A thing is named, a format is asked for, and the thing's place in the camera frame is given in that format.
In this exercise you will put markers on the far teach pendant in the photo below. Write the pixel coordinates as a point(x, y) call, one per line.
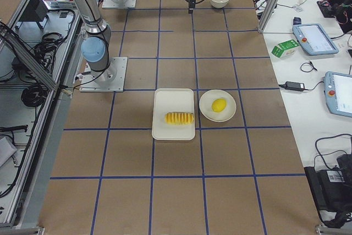
point(314, 40)

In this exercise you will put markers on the teach pendant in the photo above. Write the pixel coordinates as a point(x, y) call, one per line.
point(314, 40)
point(338, 93)

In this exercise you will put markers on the near teach pendant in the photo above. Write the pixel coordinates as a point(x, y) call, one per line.
point(338, 93)

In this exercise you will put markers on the white rectangular tray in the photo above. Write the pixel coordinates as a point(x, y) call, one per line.
point(172, 100)

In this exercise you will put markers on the yellow lemon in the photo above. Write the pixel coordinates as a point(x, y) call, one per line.
point(219, 105)

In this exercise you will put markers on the ridged bread roll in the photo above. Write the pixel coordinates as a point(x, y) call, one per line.
point(179, 118)

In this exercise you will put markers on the cream plate under lemon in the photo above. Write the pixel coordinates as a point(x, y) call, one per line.
point(206, 101)

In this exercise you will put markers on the black power adapter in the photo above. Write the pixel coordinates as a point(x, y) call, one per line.
point(294, 86)

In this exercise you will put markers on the green white carton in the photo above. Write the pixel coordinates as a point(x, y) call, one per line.
point(285, 48)

